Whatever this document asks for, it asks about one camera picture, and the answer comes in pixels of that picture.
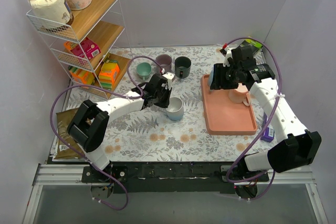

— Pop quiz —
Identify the green ceramic mug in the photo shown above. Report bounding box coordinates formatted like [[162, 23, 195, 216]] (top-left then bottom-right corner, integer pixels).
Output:
[[136, 62, 152, 81]]

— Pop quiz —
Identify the blue white gradient mug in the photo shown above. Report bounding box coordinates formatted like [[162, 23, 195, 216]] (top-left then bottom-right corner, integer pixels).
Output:
[[166, 97, 184, 121]]

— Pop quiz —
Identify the purple ceramic mug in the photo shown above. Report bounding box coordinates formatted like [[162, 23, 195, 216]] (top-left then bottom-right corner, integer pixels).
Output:
[[155, 54, 172, 73]]

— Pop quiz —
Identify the dark grey mug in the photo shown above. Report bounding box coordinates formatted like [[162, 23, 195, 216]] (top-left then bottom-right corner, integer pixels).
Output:
[[174, 56, 192, 79]]

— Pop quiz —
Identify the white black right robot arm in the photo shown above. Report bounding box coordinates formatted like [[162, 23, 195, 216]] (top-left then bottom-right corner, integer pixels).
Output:
[[210, 46, 321, 182]]

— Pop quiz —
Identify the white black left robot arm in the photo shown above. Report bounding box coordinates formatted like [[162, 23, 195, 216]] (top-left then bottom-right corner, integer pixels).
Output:
[[67, 72, 175, 182]]

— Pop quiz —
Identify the peach pink mug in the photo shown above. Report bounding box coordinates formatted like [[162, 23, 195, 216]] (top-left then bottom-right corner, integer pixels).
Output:
[[228, 83, 251, 106]]

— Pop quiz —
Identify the light blue mug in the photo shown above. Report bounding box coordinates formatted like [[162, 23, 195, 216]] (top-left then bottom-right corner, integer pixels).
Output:
[[207, 71, 214, 92]]

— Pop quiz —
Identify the black green product box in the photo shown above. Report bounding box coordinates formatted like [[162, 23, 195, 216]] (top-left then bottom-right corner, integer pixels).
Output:
[[240, 39, 262, 56]]

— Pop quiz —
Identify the terracotta pink tray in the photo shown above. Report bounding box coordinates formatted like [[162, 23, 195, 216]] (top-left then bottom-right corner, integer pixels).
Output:
[[201, 74, 257, 135]]

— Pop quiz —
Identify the orange sponge box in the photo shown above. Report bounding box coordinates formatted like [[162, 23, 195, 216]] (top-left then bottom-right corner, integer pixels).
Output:
[[98, 60, 120, 90]]

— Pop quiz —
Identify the purple small packet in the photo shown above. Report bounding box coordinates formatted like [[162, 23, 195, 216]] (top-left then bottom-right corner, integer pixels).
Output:
[[260, 113, 275, 143]]

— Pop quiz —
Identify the orange yellow sponge pack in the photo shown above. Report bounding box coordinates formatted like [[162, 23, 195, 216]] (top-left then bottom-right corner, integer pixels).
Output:
[[68, 66, 95, 85]]

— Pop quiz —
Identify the pink sponge box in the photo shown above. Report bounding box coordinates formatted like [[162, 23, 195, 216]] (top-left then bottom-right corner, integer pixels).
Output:
[[70, 38, 101, 60]]

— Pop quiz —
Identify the brown snack bag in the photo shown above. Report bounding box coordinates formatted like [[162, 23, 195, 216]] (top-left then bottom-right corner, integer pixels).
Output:
[[54, 108, 87, 159]]

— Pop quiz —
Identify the beige wrapped paper roll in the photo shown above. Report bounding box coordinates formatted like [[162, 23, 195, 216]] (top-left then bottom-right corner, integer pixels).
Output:
[[28, 0, 73, 29]]

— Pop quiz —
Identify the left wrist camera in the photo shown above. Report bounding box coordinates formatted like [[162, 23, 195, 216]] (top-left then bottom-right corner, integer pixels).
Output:
[[160, 69, 175, 90]]

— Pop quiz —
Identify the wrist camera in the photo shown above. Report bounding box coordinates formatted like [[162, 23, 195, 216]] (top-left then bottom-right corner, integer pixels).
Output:
[[220, 44, 233, 67], [160, 69, 175, 90]]

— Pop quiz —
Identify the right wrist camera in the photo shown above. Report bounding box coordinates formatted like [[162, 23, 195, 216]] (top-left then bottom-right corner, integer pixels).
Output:
[[220, 44, 233, 67]]

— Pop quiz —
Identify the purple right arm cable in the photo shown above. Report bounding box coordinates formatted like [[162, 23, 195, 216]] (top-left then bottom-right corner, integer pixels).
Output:
[[225, 37, 284, 201]]

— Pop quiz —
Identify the white wire wooden shelf rack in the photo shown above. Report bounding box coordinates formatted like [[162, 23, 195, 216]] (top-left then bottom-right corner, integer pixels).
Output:
[[26, 0, 133, 98]]

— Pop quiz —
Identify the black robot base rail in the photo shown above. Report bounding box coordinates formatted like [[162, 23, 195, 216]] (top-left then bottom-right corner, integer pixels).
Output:
[[81, 159, 268, 195]]

